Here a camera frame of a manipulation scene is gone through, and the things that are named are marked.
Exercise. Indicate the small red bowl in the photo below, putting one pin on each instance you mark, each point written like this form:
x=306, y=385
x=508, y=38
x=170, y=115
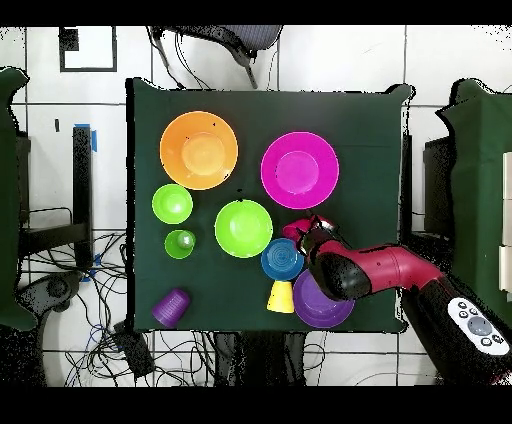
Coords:
x=294, y=228

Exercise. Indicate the small blue bowl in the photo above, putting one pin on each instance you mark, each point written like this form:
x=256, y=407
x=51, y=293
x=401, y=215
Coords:
x=282, y=260

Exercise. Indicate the large pink bowl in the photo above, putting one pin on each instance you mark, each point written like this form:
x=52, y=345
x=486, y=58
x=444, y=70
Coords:
x=300, y=170

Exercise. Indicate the yellow cup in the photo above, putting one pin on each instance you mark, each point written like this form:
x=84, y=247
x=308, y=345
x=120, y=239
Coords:
x=280, y=300

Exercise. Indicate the medium green bowl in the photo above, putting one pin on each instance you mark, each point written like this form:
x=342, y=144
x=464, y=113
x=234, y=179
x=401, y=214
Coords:
x=244, y=228

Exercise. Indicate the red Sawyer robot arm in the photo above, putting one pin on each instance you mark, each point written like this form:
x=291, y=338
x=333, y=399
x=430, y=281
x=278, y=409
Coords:
x=384, y=264

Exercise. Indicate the purple bowl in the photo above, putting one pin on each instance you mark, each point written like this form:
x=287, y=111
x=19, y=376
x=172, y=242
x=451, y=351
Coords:
x=316, y=310

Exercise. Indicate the dark green tablecloth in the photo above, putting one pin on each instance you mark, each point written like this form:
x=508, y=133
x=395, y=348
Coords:
x=260, y=120

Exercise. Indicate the green cup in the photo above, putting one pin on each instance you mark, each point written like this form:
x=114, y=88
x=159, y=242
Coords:
x=176, y=246

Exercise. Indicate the large orange bowl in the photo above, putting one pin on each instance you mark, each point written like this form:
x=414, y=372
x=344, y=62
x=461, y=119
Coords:
x=198, y=150

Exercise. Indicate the small green bowl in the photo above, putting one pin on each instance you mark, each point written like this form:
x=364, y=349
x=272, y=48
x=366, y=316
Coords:
x=172, y=204

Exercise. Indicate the purple cup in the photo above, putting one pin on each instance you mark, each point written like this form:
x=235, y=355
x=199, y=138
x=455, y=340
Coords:
x=171, y=308

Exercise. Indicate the green-clothed side table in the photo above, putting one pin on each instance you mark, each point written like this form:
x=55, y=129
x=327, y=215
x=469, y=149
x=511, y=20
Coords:
x=476, y=180
x=8, y=200

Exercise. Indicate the grey office chair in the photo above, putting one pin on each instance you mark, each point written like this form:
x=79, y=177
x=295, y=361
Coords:
x=248, y=36

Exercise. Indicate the black power strip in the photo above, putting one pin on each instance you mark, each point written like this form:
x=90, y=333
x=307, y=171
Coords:
x=134, y=352

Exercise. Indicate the black metal stand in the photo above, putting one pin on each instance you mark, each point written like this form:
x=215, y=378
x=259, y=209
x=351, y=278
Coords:
x=82, y=180

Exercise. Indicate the blue tape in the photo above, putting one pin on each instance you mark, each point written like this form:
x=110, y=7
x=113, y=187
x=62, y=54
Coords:
x=94, y=140

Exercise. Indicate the black caster leg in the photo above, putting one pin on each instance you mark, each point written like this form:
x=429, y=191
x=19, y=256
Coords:
x=52, y=288

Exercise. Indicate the black square frame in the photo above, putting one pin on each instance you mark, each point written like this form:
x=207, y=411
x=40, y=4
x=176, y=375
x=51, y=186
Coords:
x=88, y=69

